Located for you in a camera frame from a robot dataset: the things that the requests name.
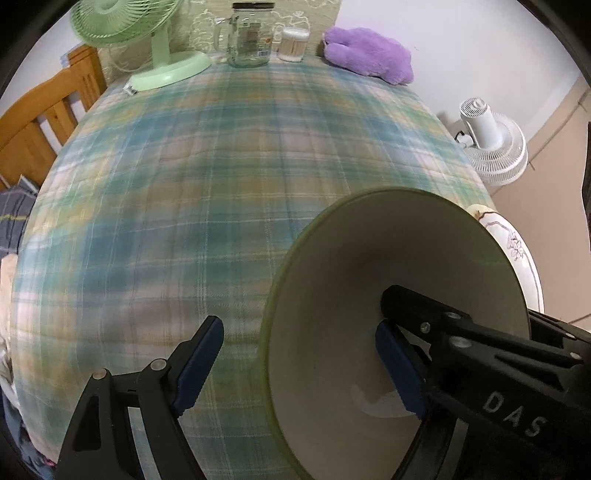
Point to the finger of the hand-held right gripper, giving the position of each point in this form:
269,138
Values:
558,325
443,323

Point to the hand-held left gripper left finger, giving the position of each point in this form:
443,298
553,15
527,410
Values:
198,364

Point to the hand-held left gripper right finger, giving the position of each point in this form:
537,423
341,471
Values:
399,369

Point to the red-rimmed floral plate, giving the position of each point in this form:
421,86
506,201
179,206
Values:
508,244

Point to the grey floral bowl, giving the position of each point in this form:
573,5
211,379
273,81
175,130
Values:
369,258

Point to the beige door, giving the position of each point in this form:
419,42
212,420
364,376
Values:
558,184

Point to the white standing fan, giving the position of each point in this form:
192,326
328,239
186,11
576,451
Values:
498,157

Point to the plaid tablecloth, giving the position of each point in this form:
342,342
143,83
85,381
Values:
184,184

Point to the dark clothing pile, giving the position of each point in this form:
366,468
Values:
23,443

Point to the peach cloth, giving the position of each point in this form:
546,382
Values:
5,286

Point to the purple plush toy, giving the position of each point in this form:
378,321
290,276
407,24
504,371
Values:
364,50

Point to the wooden bed headboard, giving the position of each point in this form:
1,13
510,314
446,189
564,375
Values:
27,134

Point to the green desk fan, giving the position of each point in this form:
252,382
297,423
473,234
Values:
171,64

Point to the clear cotton swab container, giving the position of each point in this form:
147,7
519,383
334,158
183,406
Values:
293,46

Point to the glass jar mug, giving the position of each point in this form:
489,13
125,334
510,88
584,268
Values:
249,41

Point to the green printed board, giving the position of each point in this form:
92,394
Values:
318,14

